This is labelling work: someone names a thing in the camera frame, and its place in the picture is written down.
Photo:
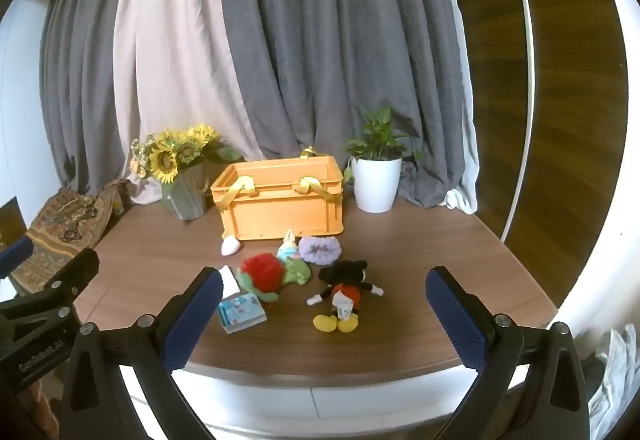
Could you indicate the patterned brown cloth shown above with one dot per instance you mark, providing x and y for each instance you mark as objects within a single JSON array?
[{"x": 60, "y": 230}]

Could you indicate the blue tissue packet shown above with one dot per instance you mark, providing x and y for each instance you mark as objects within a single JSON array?
[{"x": 241, "y": 314}]

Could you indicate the orange plastic basket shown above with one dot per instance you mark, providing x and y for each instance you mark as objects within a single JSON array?
[{"x": 285, "y": 210}]

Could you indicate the grey curtain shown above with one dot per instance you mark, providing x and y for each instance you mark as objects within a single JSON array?
[
  {"x": 340, "y": 45},
  {"x": 80, "y": 85}
]

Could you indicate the grey ribbed vase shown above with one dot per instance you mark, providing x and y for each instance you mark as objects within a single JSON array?
[{"x": 187, "y": 197}]

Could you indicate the pink makeup sponge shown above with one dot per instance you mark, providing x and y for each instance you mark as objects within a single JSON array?
[{"x": 230, "y": 246}]

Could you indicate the purple fluffy headband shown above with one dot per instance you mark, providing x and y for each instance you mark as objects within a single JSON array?
[{"x": 320, "y": 250}]

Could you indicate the red fluffy plush flower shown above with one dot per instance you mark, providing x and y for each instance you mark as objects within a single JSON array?
[{"x": 262, "y": 272}]

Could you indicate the pastel rabbit plush toy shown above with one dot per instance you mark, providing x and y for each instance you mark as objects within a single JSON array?
[{"x": 287, "y": 247}]

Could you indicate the black mouse plush toy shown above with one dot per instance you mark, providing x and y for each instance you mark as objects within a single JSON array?
[{"x": 342, "y": 292}]

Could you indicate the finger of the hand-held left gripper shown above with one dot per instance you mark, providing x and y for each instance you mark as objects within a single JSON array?
[
  {"x": 15, "y": 255},
  {"x": 75, "y": 270}
]

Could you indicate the white crumpled cloth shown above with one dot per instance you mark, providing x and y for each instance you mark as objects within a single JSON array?
[{"x": 607, "y": 370}]

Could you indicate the sunflower bouquet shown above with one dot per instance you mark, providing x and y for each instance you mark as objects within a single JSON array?
[{"x": 167, "y": 160}]

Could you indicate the white folded card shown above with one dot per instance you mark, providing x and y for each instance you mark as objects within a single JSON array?
[{"x": 230, "y": 279}]

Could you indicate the white sheer curtain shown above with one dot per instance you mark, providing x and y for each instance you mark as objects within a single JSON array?
[{"x": 465, "y": 190}]

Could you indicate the pale pink curtain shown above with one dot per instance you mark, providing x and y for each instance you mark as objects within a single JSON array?
[{"x": 170, "y": 45}]

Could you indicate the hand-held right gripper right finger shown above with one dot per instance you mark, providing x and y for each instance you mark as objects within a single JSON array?
[{"x": 457, "y": 320}]

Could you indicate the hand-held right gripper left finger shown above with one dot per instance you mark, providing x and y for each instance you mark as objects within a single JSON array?
[{"x": 192, "y": 320}]

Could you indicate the green plant in white pot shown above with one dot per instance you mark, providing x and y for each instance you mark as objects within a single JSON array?
[{"x": 376, "y": 182}]

